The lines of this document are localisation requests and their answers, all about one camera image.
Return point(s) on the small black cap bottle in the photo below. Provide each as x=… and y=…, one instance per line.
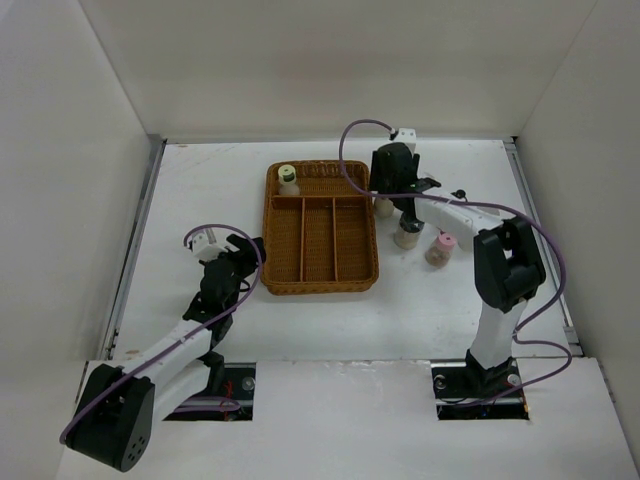
x=460, y=195

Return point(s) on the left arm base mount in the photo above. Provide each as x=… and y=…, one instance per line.
x=229, y=399

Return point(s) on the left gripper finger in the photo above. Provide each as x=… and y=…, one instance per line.
x=211, y=254
x=246, y=250

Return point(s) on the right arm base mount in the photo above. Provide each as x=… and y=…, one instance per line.
x=461, y=394

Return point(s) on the brown wicker divided tray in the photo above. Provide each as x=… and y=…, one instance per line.
x=322, y=240

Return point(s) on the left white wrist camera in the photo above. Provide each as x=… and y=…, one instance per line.
x=202, y=240

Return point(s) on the black cap salt grinder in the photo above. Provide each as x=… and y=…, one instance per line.
x=384, y=208

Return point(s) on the pink cap spice jar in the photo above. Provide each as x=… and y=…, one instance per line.
x=440, y=251

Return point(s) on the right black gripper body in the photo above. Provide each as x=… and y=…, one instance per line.
x=380, y=182

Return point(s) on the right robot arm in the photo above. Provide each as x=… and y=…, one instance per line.
x=508, y=268

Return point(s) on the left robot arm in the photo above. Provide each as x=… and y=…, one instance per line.
x=120, y=405

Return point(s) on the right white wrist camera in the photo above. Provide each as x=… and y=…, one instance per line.
x=406, y=136

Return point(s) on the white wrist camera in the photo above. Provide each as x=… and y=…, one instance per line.
x=202, y=240
x=406, y=136

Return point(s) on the yellow cap spice bottle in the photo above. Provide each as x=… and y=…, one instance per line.
x=287, y=178

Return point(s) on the black cap pepper jar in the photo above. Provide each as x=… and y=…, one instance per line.
x=408, y=234

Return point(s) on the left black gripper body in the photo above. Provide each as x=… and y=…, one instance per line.
x=248, y=268

